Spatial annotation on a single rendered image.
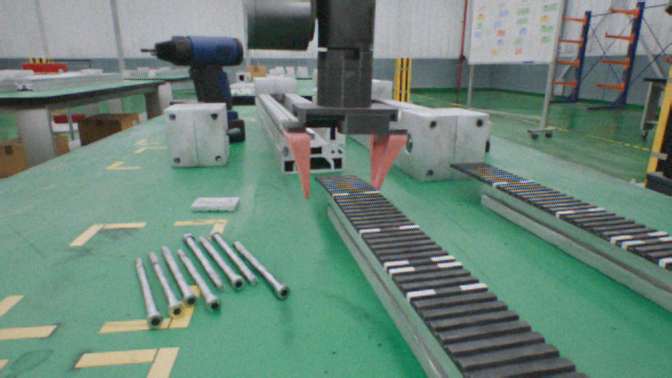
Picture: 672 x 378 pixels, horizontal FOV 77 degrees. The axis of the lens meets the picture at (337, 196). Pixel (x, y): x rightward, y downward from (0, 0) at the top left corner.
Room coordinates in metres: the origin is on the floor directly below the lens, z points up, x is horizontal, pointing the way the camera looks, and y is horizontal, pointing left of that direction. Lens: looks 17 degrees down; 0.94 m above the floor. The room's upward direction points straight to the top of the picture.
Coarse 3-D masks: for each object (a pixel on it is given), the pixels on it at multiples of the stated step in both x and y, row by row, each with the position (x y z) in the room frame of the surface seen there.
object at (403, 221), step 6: (354, 222) 0.33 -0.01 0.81; (360, 222) 0.33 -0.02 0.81; (366, 222) 0.33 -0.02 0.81; (372, 222) 0.33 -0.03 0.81; (378, 222) 0.34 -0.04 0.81; (384, 222) 0.34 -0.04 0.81; (390, 222) 0.34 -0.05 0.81; (396, 222) 0.34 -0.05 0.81; (402, 222) 0.34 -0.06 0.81; (408, 222) 0.33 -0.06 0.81; (354, 228) 0.33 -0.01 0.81; (360, 228) 0.32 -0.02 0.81; (366, 228) 0.32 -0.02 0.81; (372, 228) 0.32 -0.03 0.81
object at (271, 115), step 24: (264, 96) 1.10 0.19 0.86; (288, 96) 1.13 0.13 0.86; (264, 120) 1.03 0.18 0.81; (288, 120) 0.63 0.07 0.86; (288, 144) 0.63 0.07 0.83; (312, 144) 0.64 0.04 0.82; (336, 144) 0.65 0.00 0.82; (288, 168) 0.65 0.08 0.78; (312, 168) 0.65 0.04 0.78; (336, 168) 0.65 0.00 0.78
